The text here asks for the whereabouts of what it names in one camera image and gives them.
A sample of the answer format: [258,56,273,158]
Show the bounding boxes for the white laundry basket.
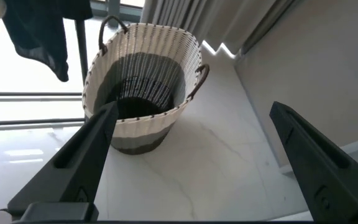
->
[81,14,211,156]

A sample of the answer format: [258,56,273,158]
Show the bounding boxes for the black clothes rack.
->
[0,18,90,128]

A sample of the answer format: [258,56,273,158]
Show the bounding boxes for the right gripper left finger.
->
[7,100,120,222]

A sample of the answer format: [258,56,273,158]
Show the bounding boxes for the window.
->
[89,0,146,23]

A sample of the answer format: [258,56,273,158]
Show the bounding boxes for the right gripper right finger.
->
[268,101,358,222]

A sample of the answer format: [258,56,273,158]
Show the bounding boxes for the black garment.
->
[1,0,94,83]

